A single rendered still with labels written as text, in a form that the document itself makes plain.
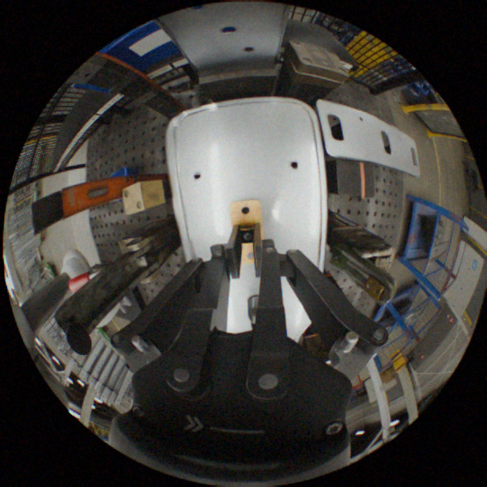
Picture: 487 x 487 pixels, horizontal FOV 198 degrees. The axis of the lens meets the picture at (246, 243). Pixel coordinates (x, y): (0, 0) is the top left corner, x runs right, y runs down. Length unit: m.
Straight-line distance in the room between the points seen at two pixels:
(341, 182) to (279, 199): 0.11
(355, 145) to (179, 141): 0.26
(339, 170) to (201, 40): 0.27
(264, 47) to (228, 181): 0.21
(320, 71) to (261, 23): 0.11
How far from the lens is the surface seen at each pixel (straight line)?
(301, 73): 0.26
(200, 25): 0.21
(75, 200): 0.18
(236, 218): 0.20
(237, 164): 0.22
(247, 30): 0.22
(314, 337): 0.55
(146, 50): 0.33
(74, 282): 0.27
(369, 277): 0.23
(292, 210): 0.22
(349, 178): 0.28
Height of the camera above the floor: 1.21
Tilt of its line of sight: 68 degrees down
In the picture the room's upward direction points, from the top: 175 degrees counter-clockwise
